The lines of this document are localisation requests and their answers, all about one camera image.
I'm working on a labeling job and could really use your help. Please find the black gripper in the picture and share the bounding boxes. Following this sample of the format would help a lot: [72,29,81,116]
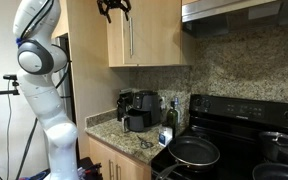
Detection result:
[96,0,133,24]

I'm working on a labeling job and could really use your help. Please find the air fryer drawer with handle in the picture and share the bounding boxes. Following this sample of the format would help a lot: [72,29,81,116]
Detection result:
[121,108,152,133]

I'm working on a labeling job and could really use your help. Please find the tall cabinet side panel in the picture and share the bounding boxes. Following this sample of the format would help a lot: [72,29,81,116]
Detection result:
[59,0,132,160]

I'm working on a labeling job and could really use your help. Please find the clear glass bottle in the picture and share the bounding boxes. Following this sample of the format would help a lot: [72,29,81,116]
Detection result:
[173,97,182,126]

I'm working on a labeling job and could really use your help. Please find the dark green oil bottle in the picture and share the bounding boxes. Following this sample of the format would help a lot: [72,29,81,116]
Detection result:
[166,100,180,140]

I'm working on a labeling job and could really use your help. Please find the light wood base cabinet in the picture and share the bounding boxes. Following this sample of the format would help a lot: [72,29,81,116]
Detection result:
[88,135,153,180]

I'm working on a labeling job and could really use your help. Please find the black coffee maker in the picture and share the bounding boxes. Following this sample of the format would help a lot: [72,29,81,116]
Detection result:
[132,89,162,128]

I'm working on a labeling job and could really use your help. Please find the white backsplash outlet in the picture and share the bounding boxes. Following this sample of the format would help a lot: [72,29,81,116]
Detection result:
[159,95,167,110]

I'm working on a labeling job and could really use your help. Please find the stainless steel range hood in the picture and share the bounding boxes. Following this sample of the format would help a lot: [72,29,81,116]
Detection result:
[181,0,288,38]

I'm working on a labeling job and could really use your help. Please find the white salt container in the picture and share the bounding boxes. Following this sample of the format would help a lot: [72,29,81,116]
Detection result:
[158,125,174,148]

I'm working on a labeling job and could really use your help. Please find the dark purple floor clutter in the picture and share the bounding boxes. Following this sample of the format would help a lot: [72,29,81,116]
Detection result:
[77,157,103,180]

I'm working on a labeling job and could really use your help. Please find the black frying pan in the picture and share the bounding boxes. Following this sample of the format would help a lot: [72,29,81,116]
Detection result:
[155,135,222,180]
[252,162,288,180]

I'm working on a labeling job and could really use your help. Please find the black electric stove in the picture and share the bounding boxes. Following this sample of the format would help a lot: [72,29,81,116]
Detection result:
[150,93,288,180]

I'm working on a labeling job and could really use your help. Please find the dark cooking pot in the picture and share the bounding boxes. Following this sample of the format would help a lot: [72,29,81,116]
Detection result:
[258,130,288,168]

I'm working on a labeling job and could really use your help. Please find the wood cabinet door with handle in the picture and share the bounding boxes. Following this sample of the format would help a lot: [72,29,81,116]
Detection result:
[121,0,184,67]

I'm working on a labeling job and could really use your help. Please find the grey handled scissors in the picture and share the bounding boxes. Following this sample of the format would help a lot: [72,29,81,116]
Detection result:
[136,133,155,150]

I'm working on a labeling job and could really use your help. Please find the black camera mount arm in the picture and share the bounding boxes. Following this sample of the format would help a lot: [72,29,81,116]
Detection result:
[0,73,21,98]

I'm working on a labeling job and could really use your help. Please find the thick black floor cable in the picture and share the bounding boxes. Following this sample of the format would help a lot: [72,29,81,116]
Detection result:
[15,118,39,180]

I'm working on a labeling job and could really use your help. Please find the thin camera cable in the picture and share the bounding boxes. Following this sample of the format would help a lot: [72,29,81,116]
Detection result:
[4,81,14,180]

